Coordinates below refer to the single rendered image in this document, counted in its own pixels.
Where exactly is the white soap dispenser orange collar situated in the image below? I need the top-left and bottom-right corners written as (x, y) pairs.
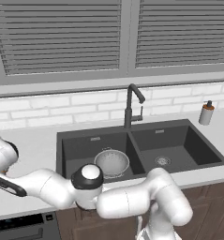
top-left (198, 99), bottom-right (216, 127)

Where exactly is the black sink faucet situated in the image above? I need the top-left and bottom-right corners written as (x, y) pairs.
top-left (123, 82), bottom-right (146, 130)

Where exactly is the white metal colander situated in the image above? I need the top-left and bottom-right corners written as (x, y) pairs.
top-left (93, 147), bottom-right (131, 180)

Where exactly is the grey window frame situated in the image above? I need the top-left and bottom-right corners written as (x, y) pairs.
top-left (0, 0), bottom-right (224, 98)

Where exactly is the brown wooden cupboard door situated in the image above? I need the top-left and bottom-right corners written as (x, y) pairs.
top-left (174, 181), bottom-right (224, 240)
top-left (55, 205), bottom-right (149, 240)

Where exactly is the silver sink drain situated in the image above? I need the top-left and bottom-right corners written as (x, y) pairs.
top-left (154, 155), bottom-right (172, 167)

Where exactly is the grey window blind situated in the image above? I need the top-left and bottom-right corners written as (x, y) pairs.
top-left (134, 0), bottom-right (224, 69)
top-left (0, 0), bottom-right (123, 77)

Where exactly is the dark grey double sink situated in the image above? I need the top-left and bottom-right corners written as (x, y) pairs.
top-left (55, 118), bottom-right (224, 186)

